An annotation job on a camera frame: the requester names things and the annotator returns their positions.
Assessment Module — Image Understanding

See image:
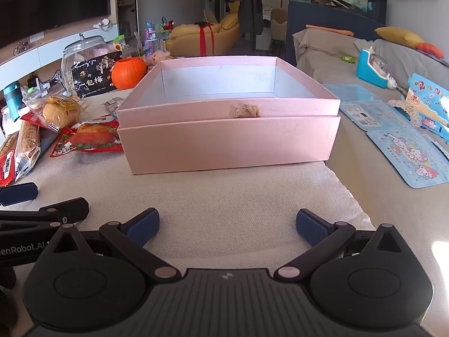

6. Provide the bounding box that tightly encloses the pink and blue bottle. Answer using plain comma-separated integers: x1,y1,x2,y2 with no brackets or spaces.
143,23,159,55

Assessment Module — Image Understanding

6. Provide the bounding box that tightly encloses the orange pumpkin bucket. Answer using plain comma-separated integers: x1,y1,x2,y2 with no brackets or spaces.
111,57,148,90

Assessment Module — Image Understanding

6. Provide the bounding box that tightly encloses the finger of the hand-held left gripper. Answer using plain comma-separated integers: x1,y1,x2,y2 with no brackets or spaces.
0,182,39,207
0,197,89,232

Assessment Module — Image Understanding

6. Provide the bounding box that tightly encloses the small white snack packet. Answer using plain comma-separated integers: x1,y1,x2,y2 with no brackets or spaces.
101,96,123,116

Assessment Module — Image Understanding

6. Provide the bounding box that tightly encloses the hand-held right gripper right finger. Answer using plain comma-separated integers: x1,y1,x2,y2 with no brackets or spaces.
274,209,407,282

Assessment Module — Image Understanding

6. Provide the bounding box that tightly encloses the black plum packet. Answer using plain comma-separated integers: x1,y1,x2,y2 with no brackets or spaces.
71,51,123,99

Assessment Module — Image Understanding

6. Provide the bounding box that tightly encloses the teal cup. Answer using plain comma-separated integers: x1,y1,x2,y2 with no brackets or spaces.
3,81,24,123

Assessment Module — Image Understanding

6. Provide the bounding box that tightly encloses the blue cartoon sticker card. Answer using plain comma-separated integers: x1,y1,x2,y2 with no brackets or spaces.
366,130,449,188

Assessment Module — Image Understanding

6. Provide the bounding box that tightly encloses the red snack packet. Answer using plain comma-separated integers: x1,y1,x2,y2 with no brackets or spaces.
0,131,20,188

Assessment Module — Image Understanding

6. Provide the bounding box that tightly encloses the orange cushion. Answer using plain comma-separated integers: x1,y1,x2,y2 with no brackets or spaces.
417,42,445,59

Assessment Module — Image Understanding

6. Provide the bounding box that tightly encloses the beige chair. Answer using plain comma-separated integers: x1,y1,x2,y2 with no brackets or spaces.
270,8,289,55

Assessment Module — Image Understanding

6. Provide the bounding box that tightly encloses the dark hanging coat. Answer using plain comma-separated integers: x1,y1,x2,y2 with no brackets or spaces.
238,0,264,36

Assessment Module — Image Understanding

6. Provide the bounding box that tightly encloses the red roast chicken packet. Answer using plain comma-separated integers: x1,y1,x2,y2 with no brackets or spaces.
49,119,124,158

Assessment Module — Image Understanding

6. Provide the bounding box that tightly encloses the long biscuit packet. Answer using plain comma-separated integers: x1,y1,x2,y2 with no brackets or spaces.
14,121,42,180

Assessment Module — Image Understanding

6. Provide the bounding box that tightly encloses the pale blue plastic sheet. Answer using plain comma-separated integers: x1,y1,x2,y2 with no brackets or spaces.
322,83,377,104

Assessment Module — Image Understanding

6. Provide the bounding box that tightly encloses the yellow sofa with red ribbon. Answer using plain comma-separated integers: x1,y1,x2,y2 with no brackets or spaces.
165,2,243,57

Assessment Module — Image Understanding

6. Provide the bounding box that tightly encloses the pink plush toy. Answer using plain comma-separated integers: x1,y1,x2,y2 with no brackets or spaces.
145,50,171,66

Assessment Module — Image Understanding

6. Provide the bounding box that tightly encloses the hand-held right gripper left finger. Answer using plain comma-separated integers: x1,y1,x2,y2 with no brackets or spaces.
45,208,181,283

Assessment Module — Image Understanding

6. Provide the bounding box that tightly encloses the light blue card packet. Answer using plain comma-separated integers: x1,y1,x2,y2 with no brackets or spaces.
338,100,412,133

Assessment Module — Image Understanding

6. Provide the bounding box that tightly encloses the glass jar with lid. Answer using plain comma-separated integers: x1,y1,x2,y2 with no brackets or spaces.
61,32,106,96

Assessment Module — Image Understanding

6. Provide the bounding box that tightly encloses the colourful cartoon card box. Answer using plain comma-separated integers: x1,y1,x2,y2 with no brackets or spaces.
388,74,449,138

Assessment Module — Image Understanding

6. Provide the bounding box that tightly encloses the blue toy machine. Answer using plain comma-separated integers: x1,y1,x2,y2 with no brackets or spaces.
356,47,398,90

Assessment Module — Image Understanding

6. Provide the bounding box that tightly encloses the clear bun packet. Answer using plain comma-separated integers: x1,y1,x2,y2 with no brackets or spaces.
23,94,91,131

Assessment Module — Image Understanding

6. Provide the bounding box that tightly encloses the yellow cushion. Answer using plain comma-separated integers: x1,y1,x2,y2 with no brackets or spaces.
375,26,426,50

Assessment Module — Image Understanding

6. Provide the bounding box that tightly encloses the pink gift box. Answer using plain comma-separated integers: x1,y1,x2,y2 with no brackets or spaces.
116,55,342,176

